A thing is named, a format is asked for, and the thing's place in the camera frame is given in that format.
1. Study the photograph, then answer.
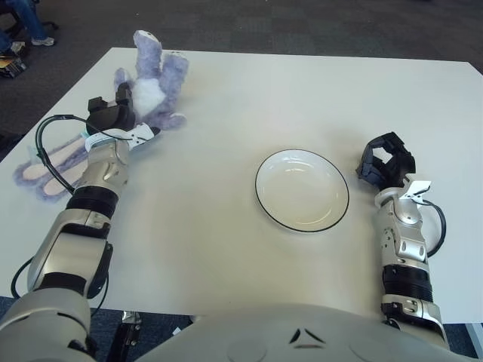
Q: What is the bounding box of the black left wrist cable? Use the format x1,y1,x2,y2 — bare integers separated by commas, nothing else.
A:
36,114,135,192

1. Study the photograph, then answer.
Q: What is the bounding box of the white table leg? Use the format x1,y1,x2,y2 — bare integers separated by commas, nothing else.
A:
466,324,483,359

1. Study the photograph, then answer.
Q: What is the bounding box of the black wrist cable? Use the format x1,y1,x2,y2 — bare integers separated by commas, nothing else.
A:
36,114,135,192
422,201,448,259

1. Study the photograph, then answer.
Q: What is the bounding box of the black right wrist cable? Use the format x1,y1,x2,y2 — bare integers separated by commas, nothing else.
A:
422,201,448,259

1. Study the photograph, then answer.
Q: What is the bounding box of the yellow black box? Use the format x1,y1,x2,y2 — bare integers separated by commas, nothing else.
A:
0,56,28,79

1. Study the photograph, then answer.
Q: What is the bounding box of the black robot stand frame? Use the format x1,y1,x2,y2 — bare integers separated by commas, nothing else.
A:
107,309,143,362

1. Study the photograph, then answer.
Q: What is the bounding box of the silver robot torso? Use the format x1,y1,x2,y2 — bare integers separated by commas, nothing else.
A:
134,301,483,362

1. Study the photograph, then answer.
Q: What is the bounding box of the white plate black rim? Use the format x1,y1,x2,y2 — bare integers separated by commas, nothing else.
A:
254,149,350,233

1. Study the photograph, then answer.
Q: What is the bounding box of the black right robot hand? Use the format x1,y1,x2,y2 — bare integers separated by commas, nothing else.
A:
355,131,417,189

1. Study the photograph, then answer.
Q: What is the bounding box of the purple plush bunny doll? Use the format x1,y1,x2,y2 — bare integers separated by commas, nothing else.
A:
13,29,189,203

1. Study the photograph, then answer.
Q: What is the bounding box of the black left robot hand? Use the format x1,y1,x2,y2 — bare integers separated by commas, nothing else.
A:
85,82,137,133

